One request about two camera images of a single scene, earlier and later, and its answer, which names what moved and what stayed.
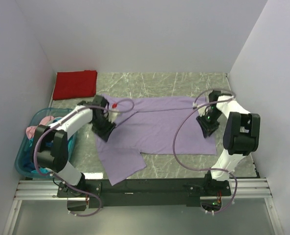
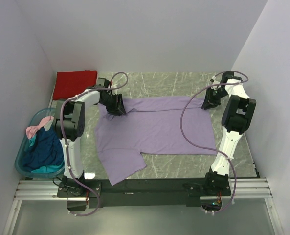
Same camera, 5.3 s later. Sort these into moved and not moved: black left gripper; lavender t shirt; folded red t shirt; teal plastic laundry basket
Moved: black left gripper
Not moved: teal plastic laundry basket; folded red t shirt; lavender t shirt
